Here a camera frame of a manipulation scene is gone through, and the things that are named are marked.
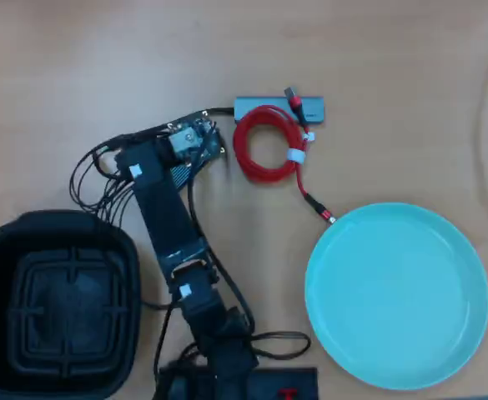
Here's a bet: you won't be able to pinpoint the black square storage case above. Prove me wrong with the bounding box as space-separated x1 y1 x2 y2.
0 209 141 400

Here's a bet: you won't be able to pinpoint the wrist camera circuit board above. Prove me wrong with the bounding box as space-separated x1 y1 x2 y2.
166 117 224 166

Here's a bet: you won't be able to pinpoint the thick black camera cable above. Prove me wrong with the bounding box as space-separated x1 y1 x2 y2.
187 178 255 334

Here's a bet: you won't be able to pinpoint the green round bowl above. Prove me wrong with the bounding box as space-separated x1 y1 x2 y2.
304 202 488 392

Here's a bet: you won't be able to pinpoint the dark ribbed SSD enclosure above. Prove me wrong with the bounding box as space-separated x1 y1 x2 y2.
170 162 201 193

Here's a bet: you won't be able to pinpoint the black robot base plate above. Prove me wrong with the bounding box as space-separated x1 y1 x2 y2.
158 365 319 400

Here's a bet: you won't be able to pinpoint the black looped cable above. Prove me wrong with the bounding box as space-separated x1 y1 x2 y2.
251 330 312 359

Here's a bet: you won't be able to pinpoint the grey USB hub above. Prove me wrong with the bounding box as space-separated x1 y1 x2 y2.
201 96 326 125

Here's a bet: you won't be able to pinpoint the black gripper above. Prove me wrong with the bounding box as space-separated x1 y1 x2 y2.
154 135 194 170

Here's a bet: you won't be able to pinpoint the red charging cable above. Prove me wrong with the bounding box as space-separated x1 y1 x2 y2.
231 85 336 226

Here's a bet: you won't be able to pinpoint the thin black robot wires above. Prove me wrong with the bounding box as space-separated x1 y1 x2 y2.
68 128 144 228

